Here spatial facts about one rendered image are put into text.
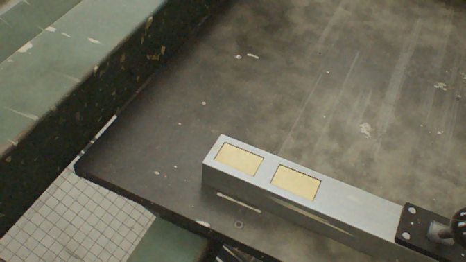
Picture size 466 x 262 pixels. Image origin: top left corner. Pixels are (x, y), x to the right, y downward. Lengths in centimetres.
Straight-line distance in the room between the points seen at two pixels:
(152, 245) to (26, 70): 24
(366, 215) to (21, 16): 94
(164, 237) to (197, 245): 4
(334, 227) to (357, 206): 3
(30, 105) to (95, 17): 17
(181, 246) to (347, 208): 19
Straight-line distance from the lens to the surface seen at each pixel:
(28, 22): 121
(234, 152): 54
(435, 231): 52
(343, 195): 53
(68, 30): 62
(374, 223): 52
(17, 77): 57
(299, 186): 52
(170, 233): 57
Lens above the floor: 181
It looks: 10 degrees down
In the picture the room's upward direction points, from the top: 49 degrees counter-clockwise
